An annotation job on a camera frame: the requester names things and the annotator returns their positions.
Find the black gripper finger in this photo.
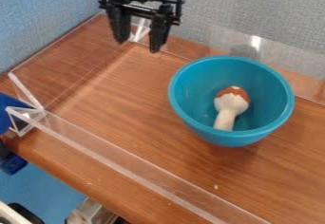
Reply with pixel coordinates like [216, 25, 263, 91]
[107, 5, 132, 43]
[150, 13, 173, 53]

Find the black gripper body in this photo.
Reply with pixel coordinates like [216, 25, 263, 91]
[98, 0, 188, 27]

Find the white brown toy mushroom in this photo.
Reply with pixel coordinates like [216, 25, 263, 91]
[213, 86, 251, 131]

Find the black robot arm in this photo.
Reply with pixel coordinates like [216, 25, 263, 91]
[99, 0, 186, 53]

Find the blue plastic bowl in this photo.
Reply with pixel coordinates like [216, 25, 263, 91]
[169, 56, 295, 147]

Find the clear acrylic left barrier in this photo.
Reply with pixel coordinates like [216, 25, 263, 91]
[9, 13, 112, 107]

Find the clear acrylic barrier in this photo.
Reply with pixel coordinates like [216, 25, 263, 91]
[154, 24, 325, 105]
[9, 13, 112, 107]
[7, 106, 271, 224]

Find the clear acrylic back barrier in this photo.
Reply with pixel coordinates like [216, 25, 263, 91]
[154, 24, 325, 105]

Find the clear acrylic front barrier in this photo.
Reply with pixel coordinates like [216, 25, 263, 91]
[7, 106, 271, 224]

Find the blue clamp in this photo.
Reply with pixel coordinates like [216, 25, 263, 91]
[0, 92, 30, 176]

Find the clear box under table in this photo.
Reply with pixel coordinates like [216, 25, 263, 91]
[65, 198, 125, 224]

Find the clear acrylic corner bracket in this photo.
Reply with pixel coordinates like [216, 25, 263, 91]
[130, 18, 150, 42]

